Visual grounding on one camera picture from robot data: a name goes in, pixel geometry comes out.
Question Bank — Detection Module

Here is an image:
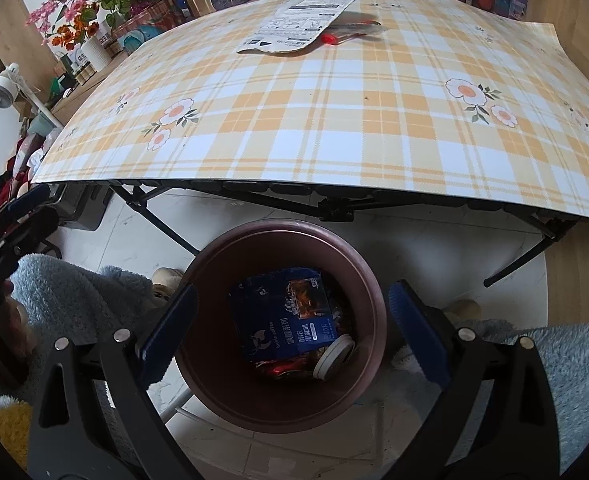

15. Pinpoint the blue snack packet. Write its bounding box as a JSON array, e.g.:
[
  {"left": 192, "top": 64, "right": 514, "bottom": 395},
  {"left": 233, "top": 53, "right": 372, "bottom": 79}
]
[{"left": 246, "top": 268, "right": 337, "bottom": 362}]

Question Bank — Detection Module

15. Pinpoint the white printed blister card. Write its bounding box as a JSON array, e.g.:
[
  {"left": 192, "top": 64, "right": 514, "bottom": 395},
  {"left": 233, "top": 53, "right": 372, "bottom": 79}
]
[{"left": 236, "top": 0, "right": 357, "bottom": 54}]

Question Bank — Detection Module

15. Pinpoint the brown round trash bin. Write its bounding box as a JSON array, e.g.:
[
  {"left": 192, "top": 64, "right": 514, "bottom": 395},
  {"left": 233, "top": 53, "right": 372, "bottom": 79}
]
[{"left": 176, "top": 219, "right": 387, "bottom": 434}]

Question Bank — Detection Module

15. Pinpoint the left hand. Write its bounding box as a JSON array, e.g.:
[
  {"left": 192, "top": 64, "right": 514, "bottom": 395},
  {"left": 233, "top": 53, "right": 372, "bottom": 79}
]
[{"left": 0, "top": 280, "right": 36, "bottom": 390}]

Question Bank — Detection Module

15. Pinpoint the white desk fan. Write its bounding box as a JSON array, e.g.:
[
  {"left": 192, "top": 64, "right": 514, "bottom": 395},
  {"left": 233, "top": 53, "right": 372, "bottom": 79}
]
[{"left": 0, "top": 63, "right": 63, "bottom": 129}]

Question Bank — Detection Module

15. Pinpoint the orange flowers white vase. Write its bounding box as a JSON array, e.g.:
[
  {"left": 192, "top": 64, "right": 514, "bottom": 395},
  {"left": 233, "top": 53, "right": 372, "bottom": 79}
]
[{"left": 46, "top": 13, "right": 111, "bottom": 72}]

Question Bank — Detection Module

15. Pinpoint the colourful woven basket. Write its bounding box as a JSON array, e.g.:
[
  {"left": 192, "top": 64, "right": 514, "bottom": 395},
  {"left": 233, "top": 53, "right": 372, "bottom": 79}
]
[{"left": 113, "top": 0, "right": 185, "bottom": 55}]

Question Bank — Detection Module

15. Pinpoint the yellow plaid floral tablecloth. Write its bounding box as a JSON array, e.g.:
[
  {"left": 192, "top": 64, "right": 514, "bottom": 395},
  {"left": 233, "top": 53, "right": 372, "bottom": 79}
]
[{"left": 35, "top": 0, "right": 589, "bottom": 218}]

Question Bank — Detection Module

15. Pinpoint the black folding table frame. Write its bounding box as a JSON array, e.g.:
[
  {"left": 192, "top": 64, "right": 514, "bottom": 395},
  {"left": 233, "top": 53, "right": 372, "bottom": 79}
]
[{"left": 104, "top": 179, "right": 581, "bottom": 288}]

